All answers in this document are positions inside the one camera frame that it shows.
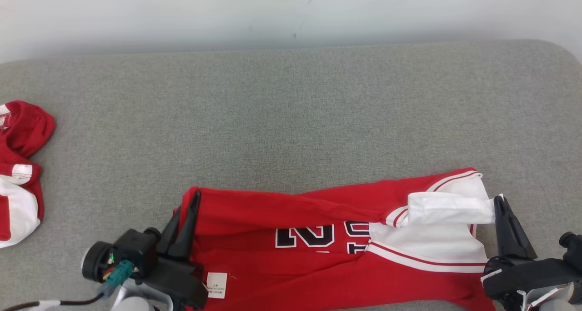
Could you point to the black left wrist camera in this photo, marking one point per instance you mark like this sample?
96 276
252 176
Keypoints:
132 252

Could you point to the red white basketball shorts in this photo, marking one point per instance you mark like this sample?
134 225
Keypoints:
22 129

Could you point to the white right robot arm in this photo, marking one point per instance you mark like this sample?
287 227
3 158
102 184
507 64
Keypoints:
545 299

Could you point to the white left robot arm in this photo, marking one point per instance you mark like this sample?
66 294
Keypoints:
136 299

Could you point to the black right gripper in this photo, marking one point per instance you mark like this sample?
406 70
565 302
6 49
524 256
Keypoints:
527 274

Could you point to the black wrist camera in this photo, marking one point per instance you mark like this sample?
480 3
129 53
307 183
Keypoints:
132 252
572 249

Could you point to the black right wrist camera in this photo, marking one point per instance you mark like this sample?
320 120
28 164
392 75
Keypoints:
572 249

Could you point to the red white basketball jersey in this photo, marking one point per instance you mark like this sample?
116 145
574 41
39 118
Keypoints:
295 265

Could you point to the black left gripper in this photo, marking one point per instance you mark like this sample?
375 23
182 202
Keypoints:
182 279

